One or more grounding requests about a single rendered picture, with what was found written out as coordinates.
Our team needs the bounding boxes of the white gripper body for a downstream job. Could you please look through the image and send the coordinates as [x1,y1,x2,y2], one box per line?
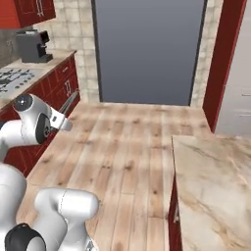
[55,112,74,132]

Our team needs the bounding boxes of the red base cupboard run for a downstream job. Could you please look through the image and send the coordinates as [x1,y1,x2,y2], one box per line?
[0,54,81,178]

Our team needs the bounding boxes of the grey hob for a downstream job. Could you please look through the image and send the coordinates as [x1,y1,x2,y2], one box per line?
[0,68,37,95]

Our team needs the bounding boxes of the grey coffee machine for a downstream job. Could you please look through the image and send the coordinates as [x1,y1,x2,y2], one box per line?
[15,28,54,65]

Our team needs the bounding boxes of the dark grey doorway panel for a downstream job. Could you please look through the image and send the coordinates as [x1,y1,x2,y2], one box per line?
[90,0,209,107]

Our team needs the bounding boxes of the red island cupboard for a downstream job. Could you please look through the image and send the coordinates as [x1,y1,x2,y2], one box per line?
[167,172,184,251]

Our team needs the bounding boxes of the red tall side panel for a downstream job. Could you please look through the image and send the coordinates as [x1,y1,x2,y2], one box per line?
[202,0,248,133]

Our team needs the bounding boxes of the pale grey fridge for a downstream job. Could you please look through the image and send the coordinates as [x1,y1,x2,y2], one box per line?
[214,0,251,138]

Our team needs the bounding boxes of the oven with grey handle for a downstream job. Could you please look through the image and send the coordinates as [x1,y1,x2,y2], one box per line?
[58,89,81,120]

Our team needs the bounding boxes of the red wall cupboard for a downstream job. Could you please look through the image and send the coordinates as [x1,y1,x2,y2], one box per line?
[0,0,57,30]

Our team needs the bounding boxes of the grey island cupboard handle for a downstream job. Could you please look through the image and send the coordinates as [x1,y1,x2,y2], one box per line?
[174,201,180,225]

